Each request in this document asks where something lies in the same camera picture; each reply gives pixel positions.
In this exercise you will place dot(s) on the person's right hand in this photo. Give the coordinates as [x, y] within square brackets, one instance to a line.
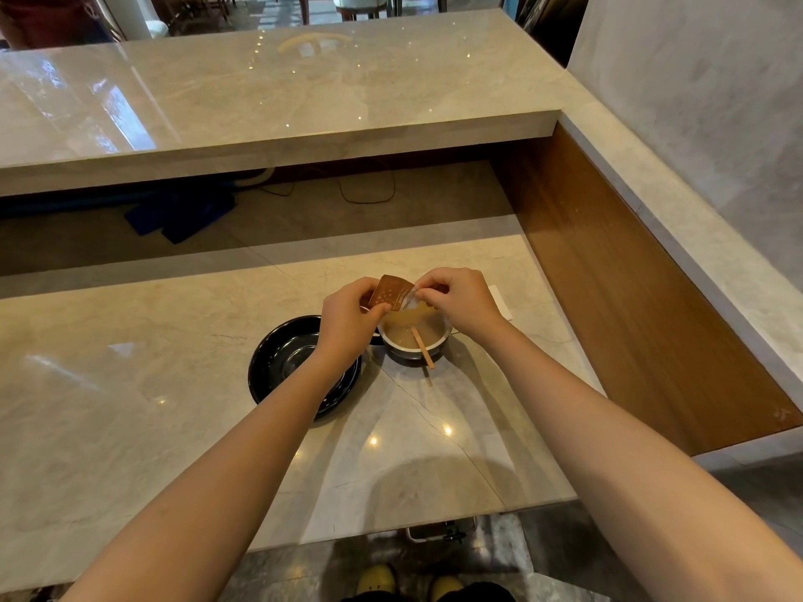
[467, 304]

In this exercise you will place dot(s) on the person's left hand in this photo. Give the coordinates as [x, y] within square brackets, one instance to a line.
[342, 325]

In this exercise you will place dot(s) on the person's left thumb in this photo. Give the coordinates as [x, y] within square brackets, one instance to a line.
[379, 312]

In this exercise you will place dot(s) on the person's right thumb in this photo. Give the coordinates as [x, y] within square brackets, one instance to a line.
[430, 297]

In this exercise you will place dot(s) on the brown sugar packet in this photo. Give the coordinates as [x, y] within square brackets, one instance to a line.
[387, 293]

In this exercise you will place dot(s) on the person's left forearm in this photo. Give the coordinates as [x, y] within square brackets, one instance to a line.
[213, 488]

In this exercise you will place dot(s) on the person's right forearm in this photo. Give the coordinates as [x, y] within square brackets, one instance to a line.
[627, 470]

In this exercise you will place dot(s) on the metal cup of milky coffee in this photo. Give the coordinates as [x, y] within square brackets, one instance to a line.
[401, 337]

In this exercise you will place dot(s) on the wooden stir stick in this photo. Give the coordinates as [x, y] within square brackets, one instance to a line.
[423, 348]

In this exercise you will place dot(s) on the white paper napkin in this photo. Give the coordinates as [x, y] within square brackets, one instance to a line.
[503, 304]

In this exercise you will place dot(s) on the black round saucer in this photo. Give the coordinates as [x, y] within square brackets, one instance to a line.
[282, 363]

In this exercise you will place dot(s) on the wooden counter side panel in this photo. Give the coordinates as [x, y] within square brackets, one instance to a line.
[627, 294]

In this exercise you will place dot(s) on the blue cloth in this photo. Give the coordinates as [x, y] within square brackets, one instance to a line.
[179, 213]

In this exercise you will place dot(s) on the person's left yellow shoe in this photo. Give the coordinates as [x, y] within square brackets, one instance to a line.
[377, 584]

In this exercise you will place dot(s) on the person's yellow shoe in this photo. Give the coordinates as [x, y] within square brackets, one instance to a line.
[377, 584]
[446, 589]

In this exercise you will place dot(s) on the person's right yellow shoe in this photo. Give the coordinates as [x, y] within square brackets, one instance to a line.
[446, 589]

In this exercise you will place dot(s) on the white upholstered chair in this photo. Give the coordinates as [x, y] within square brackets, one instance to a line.
[361, 4]

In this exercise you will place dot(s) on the blue pipe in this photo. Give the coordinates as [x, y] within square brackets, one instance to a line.
[63, 203]

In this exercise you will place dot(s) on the wooden dining chair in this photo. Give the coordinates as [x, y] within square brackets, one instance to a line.
[188, 9]

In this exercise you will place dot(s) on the metal bracket under counter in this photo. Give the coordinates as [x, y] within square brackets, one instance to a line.
[436, 534]

